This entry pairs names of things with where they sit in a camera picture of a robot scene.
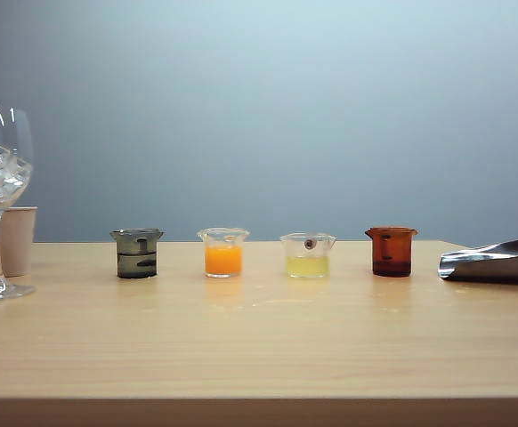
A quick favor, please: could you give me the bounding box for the stainless steel ice scoop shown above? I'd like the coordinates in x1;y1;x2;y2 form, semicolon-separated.
437;235;518;286

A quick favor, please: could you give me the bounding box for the beaker with orange juice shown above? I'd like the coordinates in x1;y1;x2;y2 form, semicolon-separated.
196;227;251;279

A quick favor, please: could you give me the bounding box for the beaker with pale yellow liquid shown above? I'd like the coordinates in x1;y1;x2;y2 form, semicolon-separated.
279;231;338;280

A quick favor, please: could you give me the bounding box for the grey smoked glass beaker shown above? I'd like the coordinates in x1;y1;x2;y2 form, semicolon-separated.
109;228;166;280

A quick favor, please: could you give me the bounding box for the amber brown glass beaker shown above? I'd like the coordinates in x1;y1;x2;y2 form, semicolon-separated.
364;226;420;278

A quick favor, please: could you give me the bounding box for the beige paper cup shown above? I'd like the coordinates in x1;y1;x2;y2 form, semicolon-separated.
1;206;38;278

